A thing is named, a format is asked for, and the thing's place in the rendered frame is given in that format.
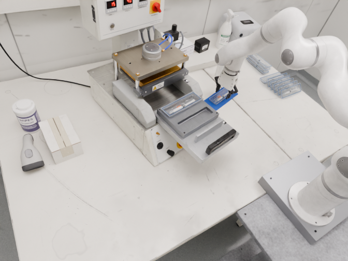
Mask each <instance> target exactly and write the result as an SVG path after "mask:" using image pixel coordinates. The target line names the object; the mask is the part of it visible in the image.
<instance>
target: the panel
mask: <svg viewBox="0 0 348 261"><path fill-rule="evenodd" d="M150 134H151V138H152V142H153V146H154V151H155V155H156V159H157V163H158V165H159V164H160V163H162V162H163V161H165V160H166V159H168V158H170V157H171V156H170V155H168V154H167V150H172V151H174V152H175V154H176V153H177V152H179V151H180V150H182V149H183V147H180V146H179V143H178V142H177V141H176V140H175V139H174V138H173V137H172V136H171V135H170V134H169V133H167V132H165V130H164V129H163V128H162V127H161V126H160V125H159V124H158V125H156V126H154V127H153V128H151V129H150ZM159 143H162V144H163V148H162V149H159V148H158V144H159Z"/></svg>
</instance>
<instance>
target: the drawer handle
mask: <svg viewBox="0 0 348 261"><path fill-rule="evenodd" d="M236 132H237V131H236V130H235V129H232V130H230V131H229V132H227V133H226V134H225V135H223V136H222V137H220V138H219V139H217V140H216V141H214V142H213V143H212V144H210V145H208V147H207V149H206V153H207V154H208V155H210V154H211V152H212V151H213V150H214V149H216V148H217V147H218V146H220V145H221V144H223V143H224V142H225V141H227V140H228V139H229V138H234V136H235V134H236Z"/></svg>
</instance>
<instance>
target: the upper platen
mask: <svg viewBox="0 0 348 261"><path fill-rule="evenodd" d="M179 70H181V68H180V67H179V66H178V65H176V66H174V67H172V68H169V69H167V70H164V71H161V72H159V73H157V74H154V75H152V76H150V77H147V78H145V79H142V80H140V81H139V87H140V88H141V87H142V86H144V85H146V84H149V83H151V82H153V81H156V80H158V79H160V78H163V77H165V76H167V75H169V74H172V73H175V72H177V71H179ZM120 71H121V72H122V73H123V74H124V75H125V76H126V77H128V78H129V79H130V80H131V81H132V82H133V83H134V84H136V79H135V78H134V77H132V76H131V75H130V74H129V73H128V72H127V71H126V70H125V69H124V68H123V67H122V66H121V65H120Z"/></svg>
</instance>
